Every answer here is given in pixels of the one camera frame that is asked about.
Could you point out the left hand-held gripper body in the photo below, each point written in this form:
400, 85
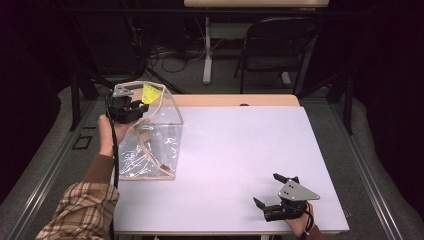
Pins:
124, 108

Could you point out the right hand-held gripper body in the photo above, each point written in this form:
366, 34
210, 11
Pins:
293, 200

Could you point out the yellow shuttlecock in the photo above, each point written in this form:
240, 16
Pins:
150, 94

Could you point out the clear plastic bag beige trim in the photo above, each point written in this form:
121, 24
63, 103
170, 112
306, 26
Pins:
156, 140

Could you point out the person's right hand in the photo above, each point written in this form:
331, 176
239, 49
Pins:
300, 225

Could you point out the person's left hand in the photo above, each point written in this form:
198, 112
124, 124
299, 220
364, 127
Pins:
106, 136

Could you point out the black metal stand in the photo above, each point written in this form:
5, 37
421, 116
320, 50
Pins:
348, 103
75, 100

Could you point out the black folding chair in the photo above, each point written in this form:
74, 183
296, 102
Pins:
276, 46

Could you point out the wooden table with white legs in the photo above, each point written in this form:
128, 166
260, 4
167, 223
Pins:
256, 3

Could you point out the black square floor frame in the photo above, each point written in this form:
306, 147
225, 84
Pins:
82, 142

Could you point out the grey metal floor rail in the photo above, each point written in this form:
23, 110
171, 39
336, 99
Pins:
370, 180
46, 180

